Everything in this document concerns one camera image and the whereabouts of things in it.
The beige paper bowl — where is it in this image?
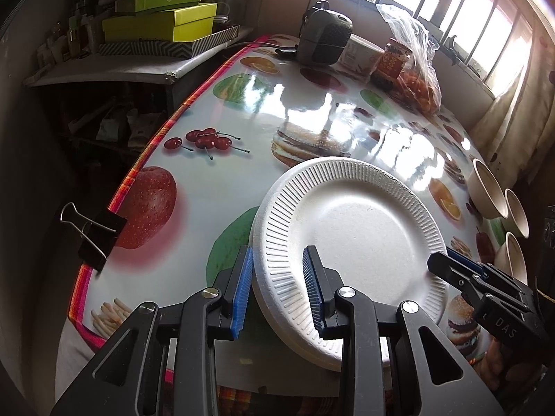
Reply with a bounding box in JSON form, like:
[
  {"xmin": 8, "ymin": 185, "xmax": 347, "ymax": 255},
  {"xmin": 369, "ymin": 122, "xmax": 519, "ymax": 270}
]
[
  {"xmin": 501, "ymin": 188, "xmax": 530, "ymax": 239},
  {"xmin": 494, "ymin": 232, "xmax": 528, "ymax": 285},
  {"xmin": 467, "ymin": 158, "xmax": 509, "ymax": 220}
]

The white paper plate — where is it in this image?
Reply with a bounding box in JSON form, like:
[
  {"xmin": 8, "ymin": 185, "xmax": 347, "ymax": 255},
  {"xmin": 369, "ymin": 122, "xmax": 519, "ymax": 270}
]
[{"xmin": 250, "ymin": 158, "xmax": 448, "ymax": 371}]

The person right hand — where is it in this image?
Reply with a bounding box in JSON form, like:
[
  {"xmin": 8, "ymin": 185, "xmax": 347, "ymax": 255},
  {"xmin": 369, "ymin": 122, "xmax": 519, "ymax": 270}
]
[{"xmin": 473, "ymin": 338, "xmax": 542, "ymax": 392}]

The fruit print tablecloth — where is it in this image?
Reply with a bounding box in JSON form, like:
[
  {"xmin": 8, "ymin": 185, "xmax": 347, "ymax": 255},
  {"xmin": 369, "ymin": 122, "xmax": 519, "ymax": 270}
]
[{"xmin": 69, "ymin": 46, "xmax": 500, "ymax": 384}]

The patterned curtain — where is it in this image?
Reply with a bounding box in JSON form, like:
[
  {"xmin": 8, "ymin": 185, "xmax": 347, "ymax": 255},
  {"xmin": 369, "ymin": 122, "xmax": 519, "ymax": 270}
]
[{"xmin": 470, "ymin": 21, "xmax": 554, "ymax": 188}]

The black binder clip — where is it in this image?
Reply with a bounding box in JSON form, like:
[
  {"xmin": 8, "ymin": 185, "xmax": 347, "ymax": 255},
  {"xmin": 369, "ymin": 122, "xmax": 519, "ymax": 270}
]
[{"xmin": 59, "ymin": 202, "xmax": 127, "ymax": 274}]

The plastic bag of oranges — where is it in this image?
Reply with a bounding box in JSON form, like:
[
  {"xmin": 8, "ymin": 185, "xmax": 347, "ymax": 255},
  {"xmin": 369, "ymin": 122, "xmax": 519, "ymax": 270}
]
[{"xmin": 377, "ymin": 4, "xmax": 442, "ymax": 115}]

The red label glass jar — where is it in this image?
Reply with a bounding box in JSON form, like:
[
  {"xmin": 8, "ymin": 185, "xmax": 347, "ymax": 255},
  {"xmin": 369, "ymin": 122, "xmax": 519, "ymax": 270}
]
[{"xmin": 370, "ymin": 38, "xmax": 413, "ymax": 92}]

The white paper cup container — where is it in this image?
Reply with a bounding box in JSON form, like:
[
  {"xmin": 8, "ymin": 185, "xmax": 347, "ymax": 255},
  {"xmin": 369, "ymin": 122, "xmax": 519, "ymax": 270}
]
[{"xmin": 339, "ymin": 34, "xmax": 384, "ymax": 79}]

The striped flat box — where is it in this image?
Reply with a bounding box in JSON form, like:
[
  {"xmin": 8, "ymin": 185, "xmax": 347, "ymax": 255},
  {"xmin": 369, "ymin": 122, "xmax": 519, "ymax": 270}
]
[{"xmin": 99, "ymin": 25, "xmax": 240, "ymax": 59}]

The grey small heater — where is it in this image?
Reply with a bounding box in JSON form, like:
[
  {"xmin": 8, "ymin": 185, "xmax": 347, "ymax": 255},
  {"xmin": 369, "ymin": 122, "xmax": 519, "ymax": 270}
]
[{"xmin": 296, "ymin": 0, "xmax": 353, "ymax": 67}]

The grey side shelf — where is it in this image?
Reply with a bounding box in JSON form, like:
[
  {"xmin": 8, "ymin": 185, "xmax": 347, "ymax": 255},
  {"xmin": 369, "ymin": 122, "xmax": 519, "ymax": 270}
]
[{"xmin": 28, "ymin": 26, "xmax": 252, "ymax": 87}]

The lower green box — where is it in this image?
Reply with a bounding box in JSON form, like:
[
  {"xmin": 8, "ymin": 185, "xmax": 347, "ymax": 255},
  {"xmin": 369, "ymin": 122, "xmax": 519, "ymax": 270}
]
[{"xmin": 103, "ymin": 3, "xmax": 217, "ymax": 42}]

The green box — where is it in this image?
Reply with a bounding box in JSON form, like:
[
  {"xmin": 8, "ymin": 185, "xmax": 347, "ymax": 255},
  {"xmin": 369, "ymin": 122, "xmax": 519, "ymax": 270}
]
[
  {"xmin": 103, "ymin": 3, "xmax": 217, "ymax": 42},
  {"xmin": 115, "ymin": 0, "xmax": 200, "ymax": 14}
]

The upper green box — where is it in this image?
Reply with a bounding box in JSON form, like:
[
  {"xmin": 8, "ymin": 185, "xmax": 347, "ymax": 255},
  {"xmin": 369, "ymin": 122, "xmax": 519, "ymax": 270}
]
[{"xmin": 115, "ymin": 0, "xmax": 200, "ymax": 14}]

